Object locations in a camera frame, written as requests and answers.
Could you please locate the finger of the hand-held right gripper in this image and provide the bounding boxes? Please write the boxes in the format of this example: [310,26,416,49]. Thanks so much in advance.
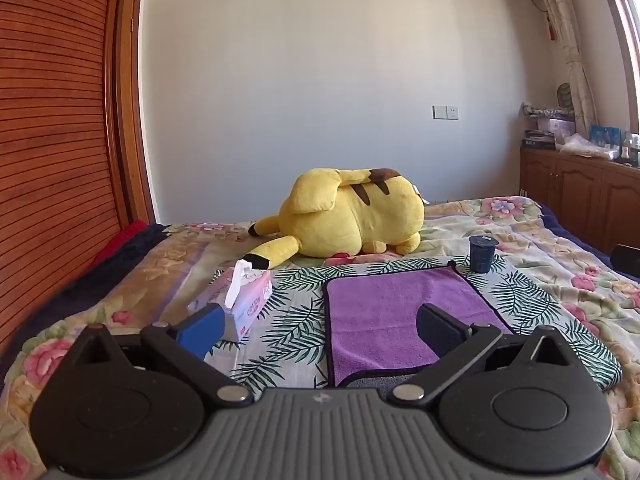
[611,244,640,278]

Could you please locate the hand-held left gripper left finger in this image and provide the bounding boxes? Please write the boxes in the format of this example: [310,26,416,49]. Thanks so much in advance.
[64,304,254,407]

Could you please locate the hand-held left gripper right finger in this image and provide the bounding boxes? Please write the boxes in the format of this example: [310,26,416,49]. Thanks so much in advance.
[392,303,583,407]

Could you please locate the purple towel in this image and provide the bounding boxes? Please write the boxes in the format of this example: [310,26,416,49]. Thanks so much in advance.
[322,266,516,388]

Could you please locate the pink tissue box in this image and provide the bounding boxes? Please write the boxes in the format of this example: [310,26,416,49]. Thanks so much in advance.
[187,260,274,343]

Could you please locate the dark blue bed sheet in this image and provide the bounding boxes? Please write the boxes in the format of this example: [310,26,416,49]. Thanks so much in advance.
[537,200,640,281]

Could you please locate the dark blue cup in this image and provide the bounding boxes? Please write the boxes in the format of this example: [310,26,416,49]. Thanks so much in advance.
[468,234,500,274]

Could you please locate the wooden cabinet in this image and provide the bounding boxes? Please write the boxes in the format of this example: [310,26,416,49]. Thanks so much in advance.
[519,146,640,256]

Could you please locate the leaf print cloth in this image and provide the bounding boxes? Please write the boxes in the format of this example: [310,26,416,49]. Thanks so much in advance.
[205,255,623,393]

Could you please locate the dark bottle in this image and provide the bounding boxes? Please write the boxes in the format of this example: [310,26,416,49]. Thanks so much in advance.
[619,132,640,167]

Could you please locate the dark blue cloth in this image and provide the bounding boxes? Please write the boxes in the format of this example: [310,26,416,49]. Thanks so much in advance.
[0,223,171,376]

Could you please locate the red cloth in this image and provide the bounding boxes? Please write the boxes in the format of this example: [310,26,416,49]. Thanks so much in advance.
[92,220,151,266]

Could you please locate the white plastic bag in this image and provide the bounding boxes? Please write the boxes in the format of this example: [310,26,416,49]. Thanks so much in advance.
[557,133,617,161]

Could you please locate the blue box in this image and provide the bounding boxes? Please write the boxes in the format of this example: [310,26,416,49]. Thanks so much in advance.
[590,125,623,149]

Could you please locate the yellow plush toy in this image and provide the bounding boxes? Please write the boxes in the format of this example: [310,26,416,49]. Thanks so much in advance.
[248,166,426,271]

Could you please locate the stack of boxes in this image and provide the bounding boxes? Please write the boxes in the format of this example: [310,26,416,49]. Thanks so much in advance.
[520,102,577,151]

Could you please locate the floral curtain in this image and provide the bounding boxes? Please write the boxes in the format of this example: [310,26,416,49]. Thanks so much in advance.
[525,0,601,136]

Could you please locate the wooden window frame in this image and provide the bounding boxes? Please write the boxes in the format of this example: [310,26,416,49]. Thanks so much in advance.
[595,0,640,136]

